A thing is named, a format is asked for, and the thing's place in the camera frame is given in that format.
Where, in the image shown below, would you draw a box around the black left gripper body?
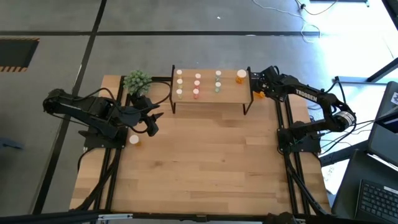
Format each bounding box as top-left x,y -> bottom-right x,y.
129,95 -> 160,126

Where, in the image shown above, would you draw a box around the black desk leg frame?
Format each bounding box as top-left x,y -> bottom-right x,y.
334,57 -> 398,84

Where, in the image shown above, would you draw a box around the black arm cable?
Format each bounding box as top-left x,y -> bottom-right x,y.
332,75 -> 348,105
73,80 -> 172,135

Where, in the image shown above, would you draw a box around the black monitor with sticker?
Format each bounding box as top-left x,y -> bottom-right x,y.
374,80 -> 398,125

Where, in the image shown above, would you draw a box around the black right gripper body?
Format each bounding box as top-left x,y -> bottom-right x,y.
251,65 -> 285,102

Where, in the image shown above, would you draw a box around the wooden shelf black metal frame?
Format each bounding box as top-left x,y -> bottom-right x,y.
170,63 -> 255,114

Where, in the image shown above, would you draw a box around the black laptop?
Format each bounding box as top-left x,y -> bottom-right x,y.
331,123 -> 398,224

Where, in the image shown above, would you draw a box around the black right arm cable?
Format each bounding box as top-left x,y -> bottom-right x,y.
332,75 -> 348,105

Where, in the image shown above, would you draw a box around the dark floor hatch striped edge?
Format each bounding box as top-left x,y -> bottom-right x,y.
0,37 -> 40,73

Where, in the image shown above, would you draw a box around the white floor cable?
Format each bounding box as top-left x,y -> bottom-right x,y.
251,0 -> 322,44

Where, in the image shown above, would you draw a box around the black support bar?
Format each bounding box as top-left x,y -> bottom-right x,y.
319,139 -> 368,166

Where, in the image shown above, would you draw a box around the black floor cables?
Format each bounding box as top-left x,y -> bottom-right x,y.
320,119 -> 376,156

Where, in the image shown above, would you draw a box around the black aluminium table frame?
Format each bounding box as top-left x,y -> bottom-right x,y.
0,72 -> 340,224

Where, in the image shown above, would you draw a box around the green artificial plant in pot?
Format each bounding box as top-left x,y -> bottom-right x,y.
123,68 -> 154,96

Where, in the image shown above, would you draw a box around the person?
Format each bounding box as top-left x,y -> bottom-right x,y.
263,212 -> 300,224

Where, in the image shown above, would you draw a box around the white paper sheet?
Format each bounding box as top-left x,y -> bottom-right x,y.
320,149 -> 348,195

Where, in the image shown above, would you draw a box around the dark floor cable with plug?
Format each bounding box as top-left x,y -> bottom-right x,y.
295,0 -> 338,16

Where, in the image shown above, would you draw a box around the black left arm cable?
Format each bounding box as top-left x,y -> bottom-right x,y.
73,80 -> 172,135

